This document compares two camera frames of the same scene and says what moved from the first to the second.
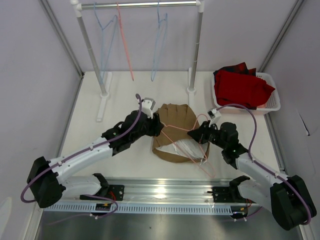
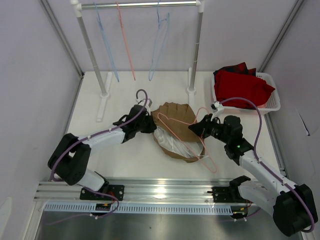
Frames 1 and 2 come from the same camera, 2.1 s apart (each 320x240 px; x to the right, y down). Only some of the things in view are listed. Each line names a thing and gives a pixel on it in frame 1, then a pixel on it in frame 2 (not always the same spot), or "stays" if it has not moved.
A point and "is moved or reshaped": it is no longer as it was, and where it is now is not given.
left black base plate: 114,192 stays
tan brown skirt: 174,143 is moved or reshaped
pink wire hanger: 125,41 stays
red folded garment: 235,84 stays
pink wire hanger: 180,150 → 202,139
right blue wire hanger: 160,42 stays
